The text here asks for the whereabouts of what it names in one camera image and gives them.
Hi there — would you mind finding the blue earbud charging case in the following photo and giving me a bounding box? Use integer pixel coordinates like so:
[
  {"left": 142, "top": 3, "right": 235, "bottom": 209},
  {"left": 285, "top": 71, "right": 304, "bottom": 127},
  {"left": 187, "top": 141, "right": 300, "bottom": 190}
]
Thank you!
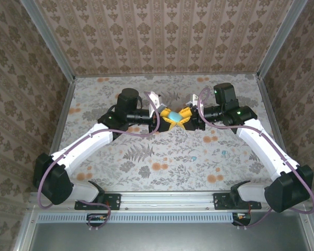
[{"left": 168, "top": 110, "right": 183, "bottom": 123}]

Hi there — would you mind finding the floral patterned table cover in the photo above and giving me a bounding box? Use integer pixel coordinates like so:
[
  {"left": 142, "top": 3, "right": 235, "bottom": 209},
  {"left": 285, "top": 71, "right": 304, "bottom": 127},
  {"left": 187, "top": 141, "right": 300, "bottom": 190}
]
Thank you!
[{"left": 57, "top": 74, "right": 291, "bottom": 193}]

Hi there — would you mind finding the grey metal shelf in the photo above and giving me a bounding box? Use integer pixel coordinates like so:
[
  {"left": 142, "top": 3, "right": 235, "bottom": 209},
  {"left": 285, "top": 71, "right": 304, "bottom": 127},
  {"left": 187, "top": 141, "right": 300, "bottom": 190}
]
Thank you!
[{"left": 13, "top": 210, "right": 314, "bottom": 251}]

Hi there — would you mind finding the aluminium table edge rail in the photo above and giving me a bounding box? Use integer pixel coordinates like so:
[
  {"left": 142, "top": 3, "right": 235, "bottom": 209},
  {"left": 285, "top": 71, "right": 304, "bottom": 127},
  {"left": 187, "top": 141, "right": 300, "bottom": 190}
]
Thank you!
[
  {"left": 74, "top": 72, "right": 260, "bottom": 78},
  {"left": 256, "top": 74, "right": 301, "bottom": 168},
  {"left": 49, "top": 78, "right": 76, "bottom": 157}
]

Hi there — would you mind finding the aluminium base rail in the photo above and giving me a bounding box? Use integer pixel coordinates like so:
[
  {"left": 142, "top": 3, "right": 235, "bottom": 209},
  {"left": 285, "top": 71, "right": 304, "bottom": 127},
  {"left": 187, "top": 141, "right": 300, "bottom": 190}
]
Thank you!
[{"left": 28, "top": 191, "right": 314, "bottom": 213}]

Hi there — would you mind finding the aluminium frame post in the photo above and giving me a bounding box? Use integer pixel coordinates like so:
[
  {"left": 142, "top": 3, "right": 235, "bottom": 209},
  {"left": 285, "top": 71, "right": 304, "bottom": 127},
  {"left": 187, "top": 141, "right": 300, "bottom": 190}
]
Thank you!
[
  {"left": 257, "top": 0, "right": 308, "bottom": 79},
  {"left": 20, "top": 0, "right": 76, "bottom": 82}
]

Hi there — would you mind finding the grey slotted cable duct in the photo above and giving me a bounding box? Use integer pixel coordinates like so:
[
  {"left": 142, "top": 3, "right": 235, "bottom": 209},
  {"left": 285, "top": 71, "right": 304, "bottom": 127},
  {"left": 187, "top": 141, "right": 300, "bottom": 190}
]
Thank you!
[{"left": 37, "top": 211, "right": 236, "bottom": 224}]

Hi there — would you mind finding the black connector box with wires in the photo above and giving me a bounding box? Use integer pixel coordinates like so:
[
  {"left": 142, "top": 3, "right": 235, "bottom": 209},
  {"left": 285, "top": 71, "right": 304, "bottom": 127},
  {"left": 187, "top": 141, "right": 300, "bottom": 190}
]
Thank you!
[
  {"left": 232, "top": 212, "right": 252, "bottom": 226},
  {"left": 86, "top": 213, "right": 111, "bottom": 227}
]

